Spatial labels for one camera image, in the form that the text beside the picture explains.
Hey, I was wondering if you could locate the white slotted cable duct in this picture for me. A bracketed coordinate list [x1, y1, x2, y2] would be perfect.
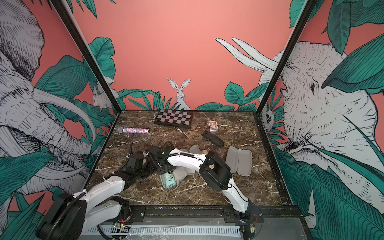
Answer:
[101, 225, 242, 238]

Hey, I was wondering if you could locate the glitter purple microphone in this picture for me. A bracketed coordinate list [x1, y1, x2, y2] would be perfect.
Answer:
[117, 127, 150, 134]

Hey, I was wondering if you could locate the folding chessboard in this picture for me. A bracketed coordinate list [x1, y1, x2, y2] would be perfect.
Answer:
[154, 110, 193, 129]

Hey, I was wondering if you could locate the grey umbrella case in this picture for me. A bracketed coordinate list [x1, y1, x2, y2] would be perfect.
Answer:
[226, 146, 253, 177]
[160, 172, 179, 191]

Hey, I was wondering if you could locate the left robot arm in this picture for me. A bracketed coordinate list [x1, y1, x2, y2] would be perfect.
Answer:
[36, 154, 156, 240]

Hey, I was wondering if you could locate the middle open white umbrella case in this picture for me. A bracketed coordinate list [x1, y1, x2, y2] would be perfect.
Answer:
[167, 145, 206, 175]

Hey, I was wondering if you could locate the black folded umbrella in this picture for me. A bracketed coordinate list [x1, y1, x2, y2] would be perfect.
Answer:
[202, 131, 224, 148]

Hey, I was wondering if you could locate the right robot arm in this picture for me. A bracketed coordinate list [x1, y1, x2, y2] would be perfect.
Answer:
[145, 146, 264, 224]

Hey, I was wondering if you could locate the mint green umbrella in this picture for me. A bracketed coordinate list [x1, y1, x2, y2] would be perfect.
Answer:
[165, 176, 177, 189]

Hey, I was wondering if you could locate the playing card box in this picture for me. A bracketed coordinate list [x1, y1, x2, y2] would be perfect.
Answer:
[209, 121, 219, 132]

